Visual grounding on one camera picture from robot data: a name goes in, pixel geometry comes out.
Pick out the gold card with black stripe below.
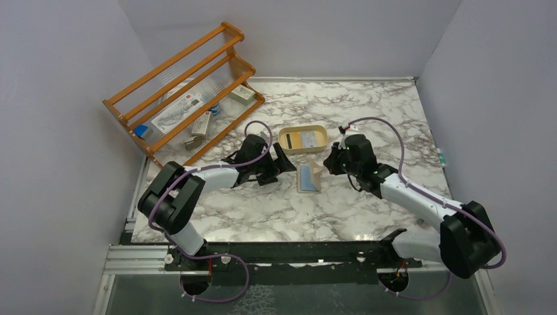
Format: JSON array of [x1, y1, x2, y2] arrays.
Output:
[[286, 132, 302, 150]]

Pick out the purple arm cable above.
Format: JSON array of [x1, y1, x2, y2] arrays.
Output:
[[339, 116, 508, 302], [146, 120, 274, 304]]

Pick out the tan leather card holder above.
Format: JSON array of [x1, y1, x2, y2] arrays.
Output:
[[297, 161, 324, 194]]

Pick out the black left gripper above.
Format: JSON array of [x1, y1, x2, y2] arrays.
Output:
[[250, 142, 296, 185]]

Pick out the blue white round jar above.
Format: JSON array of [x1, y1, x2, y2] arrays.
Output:
[[210, 102, 221, 116]]

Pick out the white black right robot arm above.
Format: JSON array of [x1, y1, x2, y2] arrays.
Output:
[[323, 134, 503, 279]]

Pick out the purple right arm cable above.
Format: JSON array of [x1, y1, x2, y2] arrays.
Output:
[[339, 116, 508, 302]]

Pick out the green white small tube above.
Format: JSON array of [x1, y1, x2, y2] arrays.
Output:
[[436, 148, 446, 168]]

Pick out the blue grey eraser block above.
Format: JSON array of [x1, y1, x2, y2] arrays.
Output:
[[133, 125, 150, 140]]

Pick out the orange wooden rack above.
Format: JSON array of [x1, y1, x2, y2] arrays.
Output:
[[102, 22, 265, 167]]

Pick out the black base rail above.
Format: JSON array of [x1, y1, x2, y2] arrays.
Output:
[[164, 241, 422, 285]]

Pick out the grey olive small object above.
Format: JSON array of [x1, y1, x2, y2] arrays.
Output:
[[183, 136, 204, 151]]

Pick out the grey blue credit card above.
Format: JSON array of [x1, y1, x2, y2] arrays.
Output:
[[300, 131, 319, 148]]

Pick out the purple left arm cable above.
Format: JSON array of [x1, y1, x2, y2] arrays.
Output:
[[146, 120, 274, 304]]

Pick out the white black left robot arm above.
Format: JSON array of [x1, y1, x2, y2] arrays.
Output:
[[137, 135, 296, 270]]

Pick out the white printed packet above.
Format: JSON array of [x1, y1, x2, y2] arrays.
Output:
[[151, 93, 205, 134]]

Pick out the beige oval tray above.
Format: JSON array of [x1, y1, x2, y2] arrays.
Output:
[[277, 125, 329, 154]]

